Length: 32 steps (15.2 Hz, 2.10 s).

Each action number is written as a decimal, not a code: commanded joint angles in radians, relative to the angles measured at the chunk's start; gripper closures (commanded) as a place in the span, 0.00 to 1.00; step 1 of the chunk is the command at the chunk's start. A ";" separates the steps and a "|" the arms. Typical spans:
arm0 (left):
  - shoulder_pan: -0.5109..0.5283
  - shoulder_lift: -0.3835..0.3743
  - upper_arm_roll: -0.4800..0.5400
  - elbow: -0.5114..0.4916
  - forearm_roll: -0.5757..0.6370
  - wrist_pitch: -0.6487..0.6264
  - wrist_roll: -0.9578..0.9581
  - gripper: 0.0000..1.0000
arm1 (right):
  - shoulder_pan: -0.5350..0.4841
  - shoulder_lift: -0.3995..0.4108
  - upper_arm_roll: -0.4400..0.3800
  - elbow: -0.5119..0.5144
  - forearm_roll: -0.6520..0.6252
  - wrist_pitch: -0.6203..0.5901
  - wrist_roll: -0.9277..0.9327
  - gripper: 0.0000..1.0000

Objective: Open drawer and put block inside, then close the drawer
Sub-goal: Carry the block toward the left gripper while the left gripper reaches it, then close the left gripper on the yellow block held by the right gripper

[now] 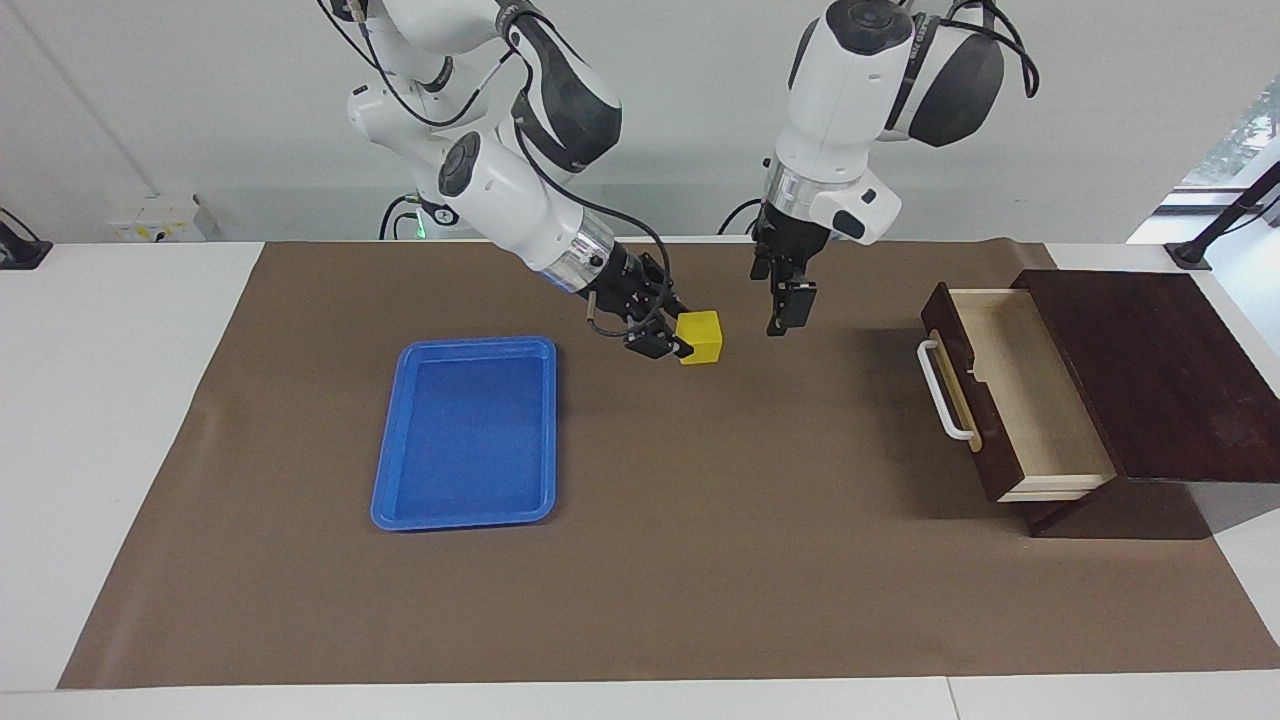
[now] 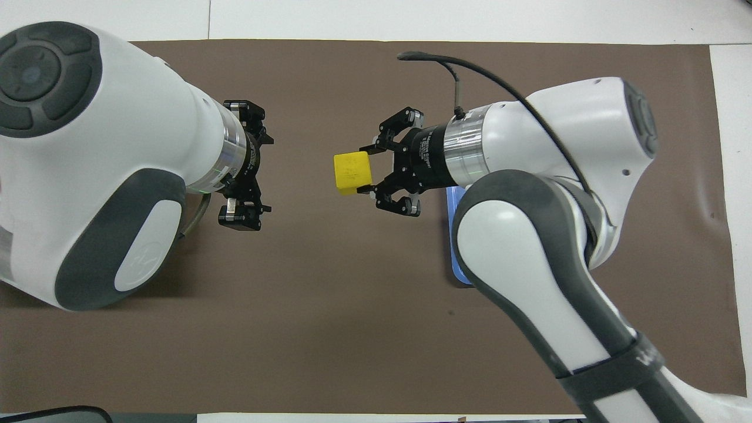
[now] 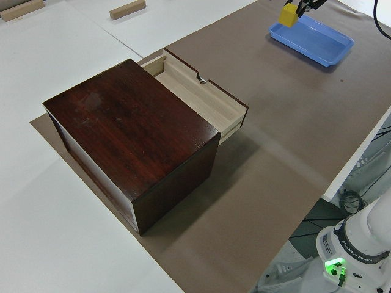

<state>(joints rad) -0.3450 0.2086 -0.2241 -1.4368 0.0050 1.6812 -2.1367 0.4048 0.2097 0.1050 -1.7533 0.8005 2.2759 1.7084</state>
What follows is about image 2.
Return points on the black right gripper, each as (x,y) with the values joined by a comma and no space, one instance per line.
(426,155)

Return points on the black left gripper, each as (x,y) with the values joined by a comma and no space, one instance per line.
(251,164)

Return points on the yellow cube block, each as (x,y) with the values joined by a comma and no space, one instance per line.
(352,172)

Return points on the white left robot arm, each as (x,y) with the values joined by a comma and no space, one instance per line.
(117,147)

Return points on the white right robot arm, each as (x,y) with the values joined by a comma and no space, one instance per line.
(529,247)

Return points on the blue plastic tray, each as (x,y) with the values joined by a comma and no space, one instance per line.
(458,235)

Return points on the brown table mat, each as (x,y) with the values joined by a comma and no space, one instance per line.
(329,305)

